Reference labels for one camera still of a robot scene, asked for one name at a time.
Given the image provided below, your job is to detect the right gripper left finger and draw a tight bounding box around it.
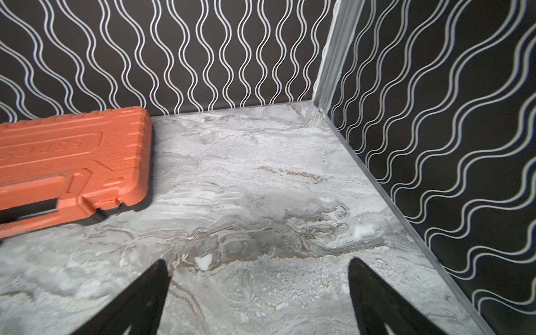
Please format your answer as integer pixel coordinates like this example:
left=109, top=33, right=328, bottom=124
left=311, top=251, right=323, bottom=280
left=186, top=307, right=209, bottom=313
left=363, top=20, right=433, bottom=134
left=73, top=259, right=171, bottom=334

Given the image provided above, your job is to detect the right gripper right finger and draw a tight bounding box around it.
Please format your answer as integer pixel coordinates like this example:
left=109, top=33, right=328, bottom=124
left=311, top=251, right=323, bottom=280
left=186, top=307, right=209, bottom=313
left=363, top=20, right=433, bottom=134
left=348, top=258, right=445, bottom=334

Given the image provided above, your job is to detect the orange plastic tool case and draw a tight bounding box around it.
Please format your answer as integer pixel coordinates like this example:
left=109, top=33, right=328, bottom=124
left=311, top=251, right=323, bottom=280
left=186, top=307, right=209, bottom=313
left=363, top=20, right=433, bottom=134
left=1, top=107, right=153, bottom=238

